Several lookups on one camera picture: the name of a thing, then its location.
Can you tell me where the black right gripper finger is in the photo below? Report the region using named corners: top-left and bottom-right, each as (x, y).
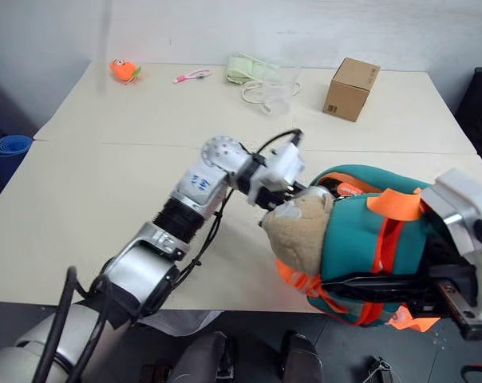
top-left (322, 274), bottom-right (440, 289)
top-left (344, 287), bottom-right (442, 317)

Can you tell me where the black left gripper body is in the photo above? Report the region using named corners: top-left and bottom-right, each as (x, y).
top-left (255, 181), bottom-right (302, 213)

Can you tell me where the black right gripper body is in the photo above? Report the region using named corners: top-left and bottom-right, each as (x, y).
top-left (424, 235), bottom-right (482, 341)

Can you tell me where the orange and teal bear backpack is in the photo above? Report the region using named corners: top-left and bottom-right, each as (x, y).
top-left (259, 164), bottom-right (442, 333)

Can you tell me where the brown cardboard box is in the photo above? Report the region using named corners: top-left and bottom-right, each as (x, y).
top-left (322, 57), bottom-right (381, 123)

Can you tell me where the small black floor object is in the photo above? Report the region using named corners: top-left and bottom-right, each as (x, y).
top-left (367, 355), bottom-right (398, 383)

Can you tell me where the clear plastic beaker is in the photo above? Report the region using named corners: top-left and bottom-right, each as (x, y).
top-left (259, 57), bottom-right (302, 116)

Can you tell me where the dark grey rounded shape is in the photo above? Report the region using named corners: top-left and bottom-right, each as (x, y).
top-left (279, 330), bottom-right (326, 383)
top-left (169, 330), bottom-right (239, 383)

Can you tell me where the light green pouch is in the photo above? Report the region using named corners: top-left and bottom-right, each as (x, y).
top-left (224, 55), bottom-right (277, 85)

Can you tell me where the pink small tool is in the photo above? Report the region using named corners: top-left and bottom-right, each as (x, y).
top-left (172, 68), bottom-right (212, 85)

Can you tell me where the white paper sheet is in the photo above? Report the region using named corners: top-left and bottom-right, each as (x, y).
top-left (139, 310), bottom-right (224, 337)

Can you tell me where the black chair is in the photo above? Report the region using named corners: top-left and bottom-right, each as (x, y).
top-left (454, 66), bottom-right (482, 160)

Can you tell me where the orange carrot plush toy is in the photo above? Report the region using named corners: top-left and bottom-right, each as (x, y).
top-left (109, 57), bottom-right (142, 85)

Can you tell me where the translucent upright pole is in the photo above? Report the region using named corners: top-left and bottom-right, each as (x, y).
top-left (95, 0), bottom-right (112, 95)

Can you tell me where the blue rolled mat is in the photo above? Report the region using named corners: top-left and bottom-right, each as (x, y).
top-left (0, 134), bottom-right (34, 187)

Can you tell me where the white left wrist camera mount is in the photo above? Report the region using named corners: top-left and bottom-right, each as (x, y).
top-left (247, 141), bottom-right (306, 207)

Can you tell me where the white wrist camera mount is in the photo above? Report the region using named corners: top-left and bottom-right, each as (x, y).
top-left (247, 141), bottom-right (306, 207)
top-left (419, 168), bottom-right (482, 320)

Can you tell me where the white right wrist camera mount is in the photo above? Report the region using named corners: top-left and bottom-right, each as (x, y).
top-left (419, 168), bottom-right (482, 320)

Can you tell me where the cream white cord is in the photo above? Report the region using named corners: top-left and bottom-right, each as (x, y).
top-left (235, 51), bottom-right (302, 116)

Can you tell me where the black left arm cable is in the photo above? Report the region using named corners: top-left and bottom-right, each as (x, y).
top-left (33, 128), bottom-right (304, 383)

